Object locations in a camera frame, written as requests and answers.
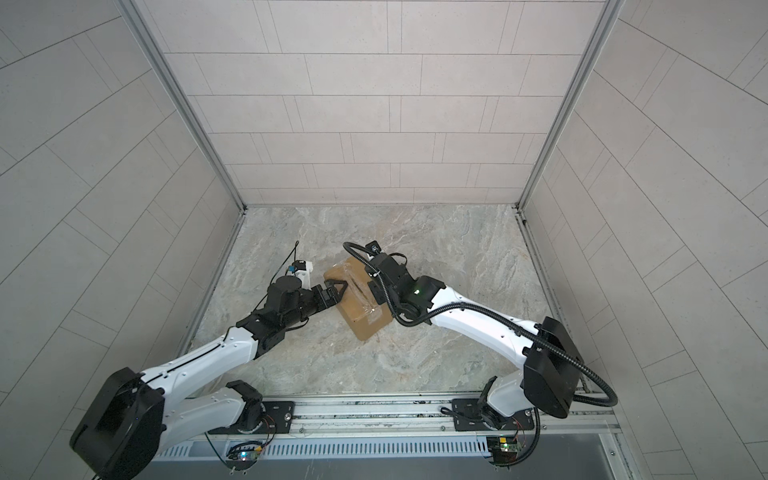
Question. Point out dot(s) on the right green circuit board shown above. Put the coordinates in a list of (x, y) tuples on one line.
[(503, 451)]

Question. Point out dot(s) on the brown cardboard express box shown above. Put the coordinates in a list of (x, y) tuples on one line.
[(358, 307)]

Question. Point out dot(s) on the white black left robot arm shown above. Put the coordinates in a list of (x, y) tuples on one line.
[(136, 415)]

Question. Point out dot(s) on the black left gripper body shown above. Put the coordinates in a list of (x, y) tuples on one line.
[(314, 303)]

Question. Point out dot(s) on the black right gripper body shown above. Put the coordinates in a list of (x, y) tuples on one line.
[(379, 294)]

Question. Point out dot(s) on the green circuit board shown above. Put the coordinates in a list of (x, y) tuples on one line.
[(246, 454), (503, 451)]

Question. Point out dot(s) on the left green circuit board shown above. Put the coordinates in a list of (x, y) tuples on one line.
[(246, 454)]

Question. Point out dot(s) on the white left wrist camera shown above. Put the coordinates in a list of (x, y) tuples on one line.
[(302, 269)]

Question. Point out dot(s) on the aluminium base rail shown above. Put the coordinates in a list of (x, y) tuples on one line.
[(412, 415)]

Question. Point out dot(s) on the white slotted vent strip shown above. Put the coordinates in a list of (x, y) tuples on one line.
[(378, 448)]

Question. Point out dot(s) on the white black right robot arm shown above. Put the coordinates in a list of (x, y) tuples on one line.
[(542, 380)]

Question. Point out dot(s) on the aluminium left corner post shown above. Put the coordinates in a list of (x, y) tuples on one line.
[(149, 46)]

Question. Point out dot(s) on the aluminium right corner post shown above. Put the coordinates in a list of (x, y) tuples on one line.
[(599, 36)]

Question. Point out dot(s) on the aluminium corner post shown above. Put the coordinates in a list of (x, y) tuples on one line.
[(149, 46), (599, 36)]

